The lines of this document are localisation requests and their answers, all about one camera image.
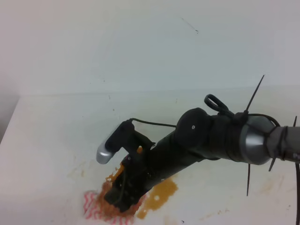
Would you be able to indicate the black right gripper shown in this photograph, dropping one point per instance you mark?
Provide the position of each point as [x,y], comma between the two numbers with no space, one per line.
[163,161]

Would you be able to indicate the pink striped white rag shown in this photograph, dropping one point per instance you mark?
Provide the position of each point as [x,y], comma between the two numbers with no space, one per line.
[97,208]

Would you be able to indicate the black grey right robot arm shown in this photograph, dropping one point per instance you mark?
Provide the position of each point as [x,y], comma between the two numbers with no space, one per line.
[251,139]

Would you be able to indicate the brown coffee puddle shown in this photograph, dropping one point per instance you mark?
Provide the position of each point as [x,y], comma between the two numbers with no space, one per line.
[157,197]

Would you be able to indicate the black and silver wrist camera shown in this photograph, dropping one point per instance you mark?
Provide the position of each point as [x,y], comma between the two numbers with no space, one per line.
[123,136]

